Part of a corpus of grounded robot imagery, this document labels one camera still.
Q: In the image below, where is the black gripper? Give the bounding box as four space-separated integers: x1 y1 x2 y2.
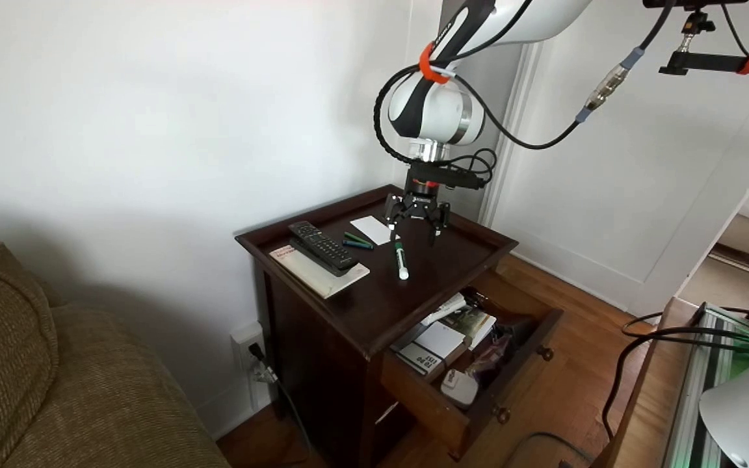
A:
384 182 451 242

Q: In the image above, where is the green Expo marker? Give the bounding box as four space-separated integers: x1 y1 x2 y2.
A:
389 230 414 286

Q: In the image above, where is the white paper card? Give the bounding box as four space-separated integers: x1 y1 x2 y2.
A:
349 213 395 250

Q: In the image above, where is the dark wooden nightstand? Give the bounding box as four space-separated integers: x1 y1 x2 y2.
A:
232 182 563 468

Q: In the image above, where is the white tube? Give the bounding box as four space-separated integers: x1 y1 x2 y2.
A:
421 291 472 329

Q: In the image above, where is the black remote control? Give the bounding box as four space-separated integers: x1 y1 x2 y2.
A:
285 220 362 277

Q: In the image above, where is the green white booklet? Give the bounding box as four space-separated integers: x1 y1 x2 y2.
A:
442 305 498 352

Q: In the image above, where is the beige notepad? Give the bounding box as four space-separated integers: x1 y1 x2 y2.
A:
267 242 371 303

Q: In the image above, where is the white flat box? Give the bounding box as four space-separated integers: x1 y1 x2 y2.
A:
393 320 468 380

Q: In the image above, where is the dark pouch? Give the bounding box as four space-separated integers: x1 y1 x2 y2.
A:
475 333 519 380

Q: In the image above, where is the white charger plug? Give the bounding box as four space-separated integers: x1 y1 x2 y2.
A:
437 367 484 408

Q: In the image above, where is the open wooden drawer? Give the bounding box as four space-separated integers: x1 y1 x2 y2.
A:
378 274 563 458

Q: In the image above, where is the light wooden board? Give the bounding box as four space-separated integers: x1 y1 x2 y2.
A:
602 296 683 468

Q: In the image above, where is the black boom with orange tape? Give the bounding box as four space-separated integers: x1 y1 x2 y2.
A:
657 8 749 81

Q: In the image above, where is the olive brown couch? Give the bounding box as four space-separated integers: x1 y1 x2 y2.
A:
0 230 233 468

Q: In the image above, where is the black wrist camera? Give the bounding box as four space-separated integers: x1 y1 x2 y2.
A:
404 160 486 192

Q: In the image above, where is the black plug cable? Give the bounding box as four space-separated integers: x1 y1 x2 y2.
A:
247 342 306 445

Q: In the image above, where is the white wall outlet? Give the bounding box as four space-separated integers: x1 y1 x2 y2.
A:
229 320 280 389

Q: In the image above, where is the black cable with silver connector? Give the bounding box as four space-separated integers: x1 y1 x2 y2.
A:
371 8 676 170

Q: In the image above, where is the thin black cable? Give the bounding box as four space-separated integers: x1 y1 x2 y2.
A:
600 309 749 439

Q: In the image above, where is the aluminium mounting frame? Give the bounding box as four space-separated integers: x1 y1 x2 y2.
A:
657 299 749 468

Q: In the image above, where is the black stereo camera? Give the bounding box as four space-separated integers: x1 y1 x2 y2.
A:
639 0 749 14

